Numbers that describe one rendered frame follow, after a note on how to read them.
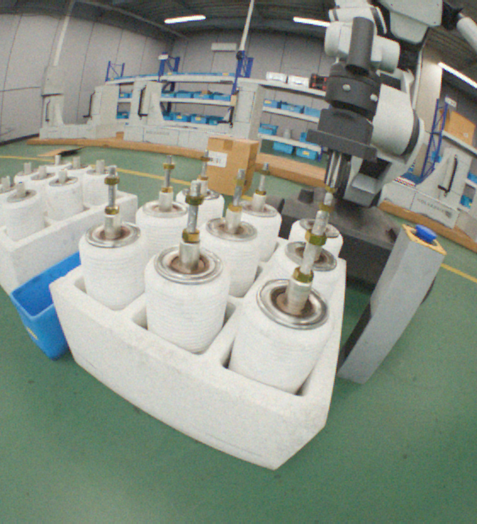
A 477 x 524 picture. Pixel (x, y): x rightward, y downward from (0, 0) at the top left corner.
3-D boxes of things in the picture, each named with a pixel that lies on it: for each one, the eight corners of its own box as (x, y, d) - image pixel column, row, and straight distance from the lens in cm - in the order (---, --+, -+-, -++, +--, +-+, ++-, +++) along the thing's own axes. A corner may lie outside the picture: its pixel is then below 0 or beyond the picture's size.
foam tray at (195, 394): (180, 270, 74) (185, 207, 65) (319, 322, 67) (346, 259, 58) (75, 361, 53) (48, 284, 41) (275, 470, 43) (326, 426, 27)
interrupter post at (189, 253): (175, 270, 28) (177, 242, 27) (178, 259, 30) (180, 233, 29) (197, 274, 28) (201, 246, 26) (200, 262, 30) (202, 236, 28)
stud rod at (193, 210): (185, 254, 28) (193, 183, 25) (183, 249, 28) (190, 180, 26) (195, 253, 28) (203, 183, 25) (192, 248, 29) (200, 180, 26)
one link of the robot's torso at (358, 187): (335, 172, 112) (359, 83, 78) (379, 187, 115) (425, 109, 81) (327, 203, 104) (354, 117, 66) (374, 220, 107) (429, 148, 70)
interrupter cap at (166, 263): (145, 281, 27) (145, 276, 26) (161, 246, 33) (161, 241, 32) (221, 292, 26) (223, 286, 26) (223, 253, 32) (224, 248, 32)
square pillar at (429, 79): (393, 179, 720) (417, 48, 804) (411, 188, 736) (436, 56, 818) (398, 183, 664) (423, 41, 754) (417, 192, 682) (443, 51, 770)
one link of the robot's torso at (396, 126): (350, 147, 75) (359, 74, 113) (408, 169, 78) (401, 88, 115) (362, 105, 65) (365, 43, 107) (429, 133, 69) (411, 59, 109)
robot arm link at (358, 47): (328, 84, 51) (337, 35, 54) (385, 102, 51) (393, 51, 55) (325, 68, 40) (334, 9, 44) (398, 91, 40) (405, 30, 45)
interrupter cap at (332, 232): (322, 222, 53) (324, 219, 53) (346, 240, 48) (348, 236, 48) (291, 220, 49) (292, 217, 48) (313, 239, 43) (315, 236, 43)
